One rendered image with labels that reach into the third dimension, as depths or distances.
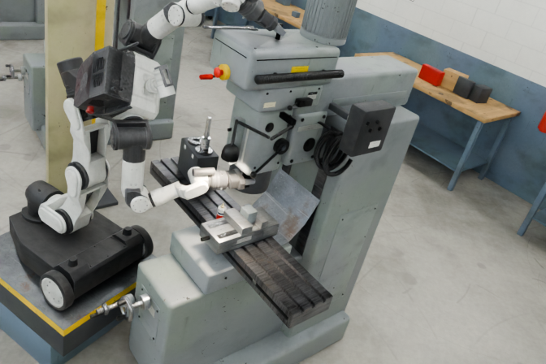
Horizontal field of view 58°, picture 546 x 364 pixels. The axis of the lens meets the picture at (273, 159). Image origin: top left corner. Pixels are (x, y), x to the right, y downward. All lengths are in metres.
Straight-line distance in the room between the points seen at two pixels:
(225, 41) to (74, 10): 1.73
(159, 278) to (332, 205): 0.88
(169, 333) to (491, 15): 4.94
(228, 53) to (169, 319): 1.18
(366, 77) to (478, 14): 4.02
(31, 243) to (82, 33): 1.42
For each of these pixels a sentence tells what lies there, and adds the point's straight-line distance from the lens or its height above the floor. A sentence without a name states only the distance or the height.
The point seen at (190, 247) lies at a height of 0.88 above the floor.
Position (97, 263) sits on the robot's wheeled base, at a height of 0.59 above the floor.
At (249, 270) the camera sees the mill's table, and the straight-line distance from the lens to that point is 2.22.
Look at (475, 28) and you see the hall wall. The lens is 6.26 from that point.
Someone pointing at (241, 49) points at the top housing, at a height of 1.87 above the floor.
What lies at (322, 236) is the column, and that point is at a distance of 2.54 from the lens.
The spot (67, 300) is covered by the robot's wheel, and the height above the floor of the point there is 0.51.
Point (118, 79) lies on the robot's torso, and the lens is 2.04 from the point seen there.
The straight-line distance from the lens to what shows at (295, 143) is 2.17.
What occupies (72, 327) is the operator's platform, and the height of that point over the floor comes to 0.38.
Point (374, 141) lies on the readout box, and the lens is 2.12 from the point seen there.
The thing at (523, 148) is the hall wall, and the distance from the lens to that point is 6.08.
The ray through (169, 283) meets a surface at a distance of 2.37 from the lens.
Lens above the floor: 2.40
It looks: 28 degrees down
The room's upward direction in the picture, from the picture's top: 14 degrees clockwise
